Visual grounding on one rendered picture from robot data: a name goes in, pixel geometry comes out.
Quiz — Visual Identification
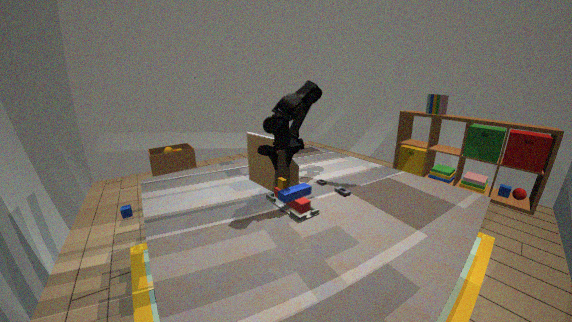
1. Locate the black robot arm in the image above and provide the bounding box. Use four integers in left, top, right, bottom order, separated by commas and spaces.
263, 80, 322, 154

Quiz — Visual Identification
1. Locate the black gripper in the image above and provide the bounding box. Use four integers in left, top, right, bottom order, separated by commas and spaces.
257, 130, 295, 170

